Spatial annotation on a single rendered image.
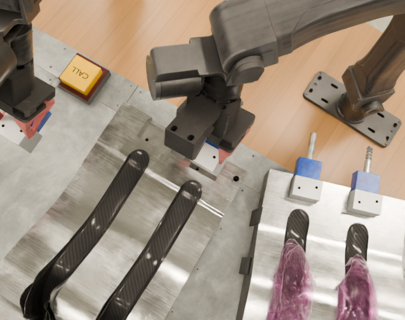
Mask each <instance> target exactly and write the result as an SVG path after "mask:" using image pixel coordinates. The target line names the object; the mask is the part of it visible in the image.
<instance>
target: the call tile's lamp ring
mask: <svg viewBox="0 0 405 320"><path fill-rule="evenodd" d="M76 55H78V56H80V57H82V58H83V59H85V60H87V61H89V62H91V63H92V64H94V65H96V66H97V67H99V68H101V70H102V71H104V73H103V74H102V76H101V77H100V79H99V80H98V81H97V83H96V84H95V85H94V87H93V88H92V90H91V91H90V92H89V94H88V95H87V96H84V95H82V94H80V93H79V92H77V91H76V90H73V89H72V88H70V87H68V86H67V85H65V84H63V83H61V82H60V84H59V85H60V86H61V87H63V88H65V89H66V90H69V91H70V92H72V93H73V94H75V95H77V96H79V97H81V98H82V99H84V100H86V101H88V100H89V99H90V97H91V95H92V94H93V93H94V91H95V90H96V89H97V87H98V86H99V84H100V83H101V82H102V80H103V79H104V77H105V76H106V75H107V73H108V72H109V70H107V69H105V68H104V67H102V66H100V65H98V64H97V63H95V62H93V61H91V60H89V59H88V58H86V57H84V56H82V55H80V54H79V53H76ZM76 55H75V56H76ZM75 56H74V57H75ZM73 59H74V58H73ZM73 59H72V60H73ZM72 60H71V61H72ZM71 61H70V62H71ZM69 64H70V63H69ZM67 67H68V66H67ZM67 67H66V68H67ZM66 68H65V69H66ZM63 72H64V71H63ZM58 79H59V80H61V79H60V77H59V78H58Z"/></svg>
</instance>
